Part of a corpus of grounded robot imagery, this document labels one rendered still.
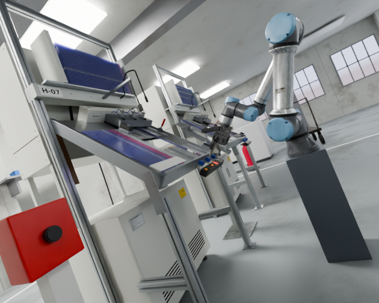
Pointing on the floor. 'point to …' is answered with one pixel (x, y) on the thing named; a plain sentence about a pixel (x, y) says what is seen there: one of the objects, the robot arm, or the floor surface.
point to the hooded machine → (266, 153)
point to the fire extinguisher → (246, 155)
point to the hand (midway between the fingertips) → (209, 154)
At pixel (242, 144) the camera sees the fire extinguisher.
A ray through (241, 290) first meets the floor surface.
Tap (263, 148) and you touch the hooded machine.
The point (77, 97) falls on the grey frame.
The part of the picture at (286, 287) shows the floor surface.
